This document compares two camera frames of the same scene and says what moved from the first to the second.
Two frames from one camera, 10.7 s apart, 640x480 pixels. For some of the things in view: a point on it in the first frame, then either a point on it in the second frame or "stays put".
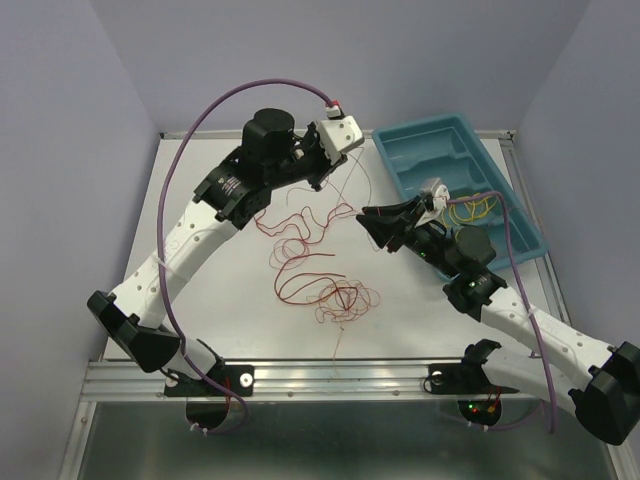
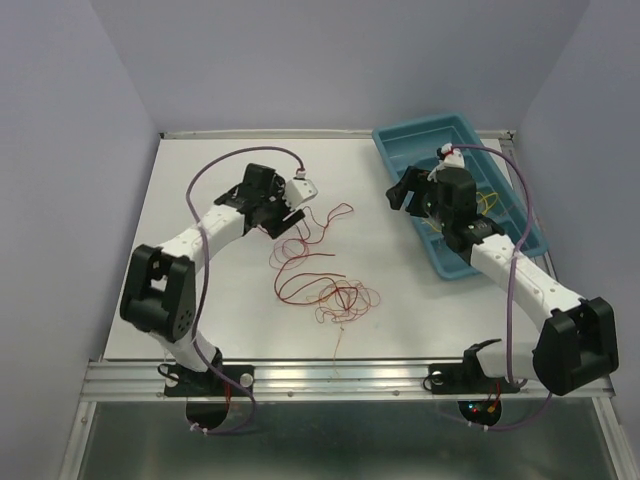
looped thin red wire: [288, 253] stays put
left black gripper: [312, 136] to [276, 227]
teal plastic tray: [446, 147] stays put
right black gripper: [387, 229] to [415, 179]
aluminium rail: [391, 380] stays put
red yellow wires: [341, 301] stays put
